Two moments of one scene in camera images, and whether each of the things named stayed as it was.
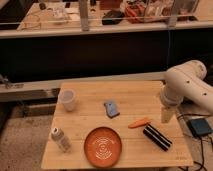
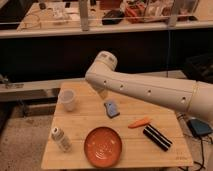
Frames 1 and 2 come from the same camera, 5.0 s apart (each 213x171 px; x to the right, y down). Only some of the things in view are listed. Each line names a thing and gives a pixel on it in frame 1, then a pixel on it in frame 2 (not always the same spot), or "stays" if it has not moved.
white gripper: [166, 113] to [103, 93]
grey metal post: [84, 16] stays
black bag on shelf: [113, 17] stays
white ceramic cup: [66, 96] stays
